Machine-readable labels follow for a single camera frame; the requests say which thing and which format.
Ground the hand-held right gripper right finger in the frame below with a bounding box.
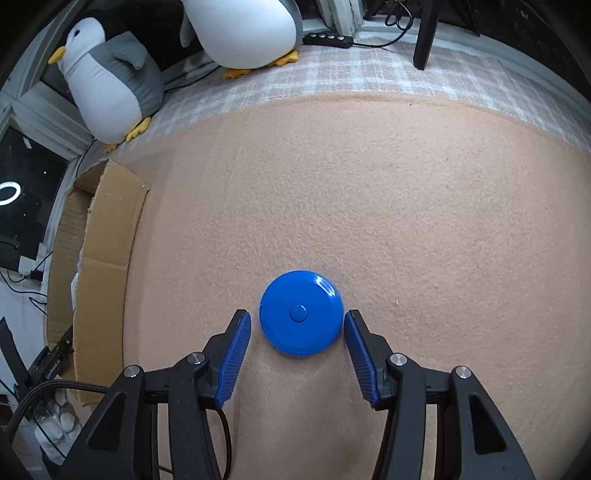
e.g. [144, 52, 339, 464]
[344, 309, 539, 480]

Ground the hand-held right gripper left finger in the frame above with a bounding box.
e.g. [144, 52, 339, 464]
[55, 308, 252, 480]

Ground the small white box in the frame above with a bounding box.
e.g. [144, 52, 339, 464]
[69, 258, 84, 319]

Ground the blue round tape measure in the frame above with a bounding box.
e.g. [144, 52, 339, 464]
[259, 270, 345, 358]

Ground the cardboard box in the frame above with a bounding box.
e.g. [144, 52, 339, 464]
[46, 159, 152, 408]

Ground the black bar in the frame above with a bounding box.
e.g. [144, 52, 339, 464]
[0, 316, 24, 393]

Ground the clear plastic bag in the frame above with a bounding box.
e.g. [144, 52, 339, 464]
[34, 392, 86, 464]

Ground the beige blanket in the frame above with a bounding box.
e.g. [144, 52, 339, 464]
[108, 90, 591, 480]

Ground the large penguin plush toy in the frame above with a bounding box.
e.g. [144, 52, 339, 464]
[48, 17, 164, 153]

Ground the plaid blanket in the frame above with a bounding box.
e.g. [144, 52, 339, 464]
[78, 18, 591, 167]

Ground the black inline controller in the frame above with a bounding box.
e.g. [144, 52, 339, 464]
[302, 31, 356, 49]

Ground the small penguin plush toy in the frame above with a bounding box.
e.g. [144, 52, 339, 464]
[179, 0, 303, 80]

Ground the black stand leg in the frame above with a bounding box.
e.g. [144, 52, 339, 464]
[362, 0, 481, 71]

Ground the black braided cable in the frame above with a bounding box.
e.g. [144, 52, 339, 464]
[0, 378, 109, 444]

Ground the thin black cable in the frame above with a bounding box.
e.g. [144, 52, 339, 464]
[157, 406, 232, 480]

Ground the black ring light cable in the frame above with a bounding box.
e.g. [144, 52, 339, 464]
[353, 0, 416, 49]

